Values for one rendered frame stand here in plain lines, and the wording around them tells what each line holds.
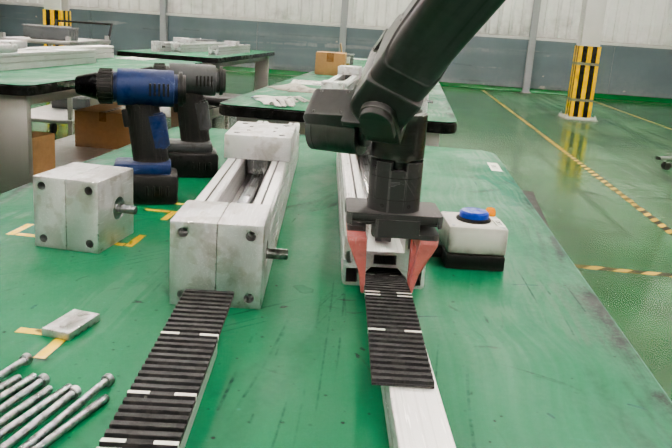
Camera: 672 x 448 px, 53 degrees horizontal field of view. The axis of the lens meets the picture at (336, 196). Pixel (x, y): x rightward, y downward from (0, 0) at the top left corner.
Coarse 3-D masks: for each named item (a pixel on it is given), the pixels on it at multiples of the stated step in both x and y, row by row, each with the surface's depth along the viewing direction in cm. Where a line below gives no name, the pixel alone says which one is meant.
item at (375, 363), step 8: (376, 360) 57; (384, 360) 57; (392, 360) 57; (400, 360) 57; (408, 360) 57; (376, 368) 56; (384, 368) 56; (392, 368) 56; (400, 368) 56; (408, 368) 56; (416, 368) 56; (424, 368) 56
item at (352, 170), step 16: (336, 160) 157; (352, 160) 117; (368, 160) 133; (352, 176) 104; (368, 176) 118; (352, 192) 94; (368, 224) 81; (368, 240) 86; (384, 240) 86; (400, 240) 86; (352, 256) 83; (368, 256) 82; (384, 256) 85; (400, 256) 82; (352, 272) 86; (416, 288) 83
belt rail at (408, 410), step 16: (384, 400) 56; (400, 400) 52; (416, 400) 52; (432, 400) 52; (400, 416) 50; (416, 416) 50; (432, 416) 50; (400, 432) 48; (416, 432) 48; (432, 432) 48; (448, 432) 48
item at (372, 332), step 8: (368, 328) 63; (376, 328) 63; (384, 328) 63; (368, 336) 62; (376, 336) 62; (384, 336) 62; (392, 336) 62; (400, 336) 62; (408, 336) 62; (416, 336) 62
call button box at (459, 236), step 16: (448, 224) 91; (464, 224) 91; (480, 224) 91; (496, 224) 92; (448, 240) 90; (464, 240) 90; (480, 240) 90; (496, 240) 90; (432, 256) 94; (448, 256) 90; (464, 256) 91; (480, 256) 91; (496, 256) 91
